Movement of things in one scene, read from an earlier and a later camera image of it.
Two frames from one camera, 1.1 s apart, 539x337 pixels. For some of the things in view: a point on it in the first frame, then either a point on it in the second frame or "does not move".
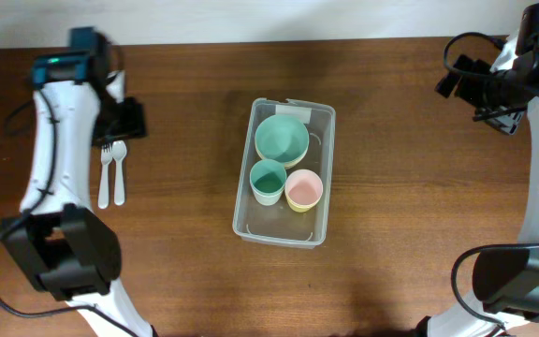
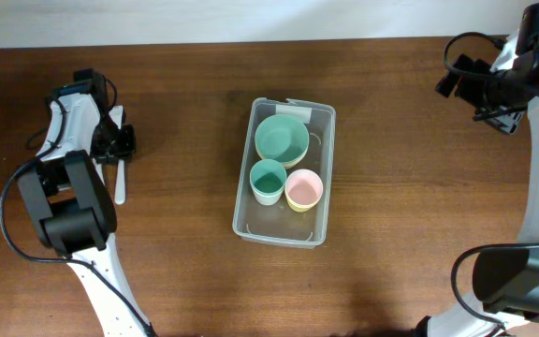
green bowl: (283, 138) does not move
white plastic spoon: (119, 150) does not move
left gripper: (138, 129) -> (127, 151)
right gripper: (504, 121) does not move
